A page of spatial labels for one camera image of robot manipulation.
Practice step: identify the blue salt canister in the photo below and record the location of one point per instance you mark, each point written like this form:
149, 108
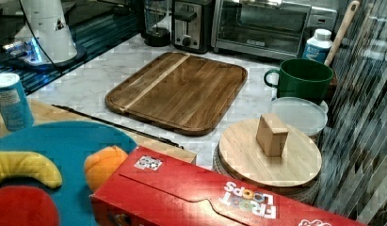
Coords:
14, 108

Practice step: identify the black drawer handle bar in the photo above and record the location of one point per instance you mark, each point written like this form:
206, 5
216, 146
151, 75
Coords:
128, 129

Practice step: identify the orange plush fruit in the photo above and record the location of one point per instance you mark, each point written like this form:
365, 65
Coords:
99, 166

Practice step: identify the wooden handle utensil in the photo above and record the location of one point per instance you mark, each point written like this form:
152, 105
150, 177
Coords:
352, 8

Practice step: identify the silver toaster oven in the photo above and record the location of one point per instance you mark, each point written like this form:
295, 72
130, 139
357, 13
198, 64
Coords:
270, 28

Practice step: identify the white blue-label bottle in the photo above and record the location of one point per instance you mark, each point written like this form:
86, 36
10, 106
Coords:
317, 47

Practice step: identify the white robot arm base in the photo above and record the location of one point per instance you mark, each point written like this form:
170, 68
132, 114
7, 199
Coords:
45, 41

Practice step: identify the wooden drawer box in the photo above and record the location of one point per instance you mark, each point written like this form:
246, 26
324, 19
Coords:
44, 113

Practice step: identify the red plush fruit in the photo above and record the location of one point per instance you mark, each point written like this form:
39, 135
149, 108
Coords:
26, 206

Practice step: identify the glass french press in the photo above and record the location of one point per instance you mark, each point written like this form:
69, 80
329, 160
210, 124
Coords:
156, 26

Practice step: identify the glass jar with clear lid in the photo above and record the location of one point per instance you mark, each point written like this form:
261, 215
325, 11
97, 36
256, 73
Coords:
304, 115

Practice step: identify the yellow plush banana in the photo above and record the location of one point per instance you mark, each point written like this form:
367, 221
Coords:
29, 165

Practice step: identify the jar with wooden lid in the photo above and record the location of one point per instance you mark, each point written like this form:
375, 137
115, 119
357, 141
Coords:
294, 173

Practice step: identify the red Froot Loops box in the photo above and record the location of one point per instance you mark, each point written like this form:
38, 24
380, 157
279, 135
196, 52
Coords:
154, 189

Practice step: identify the wooden cutting board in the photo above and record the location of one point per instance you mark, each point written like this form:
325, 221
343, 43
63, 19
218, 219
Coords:
180, 92

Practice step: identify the green mug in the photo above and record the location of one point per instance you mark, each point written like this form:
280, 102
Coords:
300, 78

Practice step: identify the silver toaster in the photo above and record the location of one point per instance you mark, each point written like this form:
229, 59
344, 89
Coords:
191, 25

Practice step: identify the teal plate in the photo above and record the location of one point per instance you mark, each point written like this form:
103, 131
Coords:
67, 144

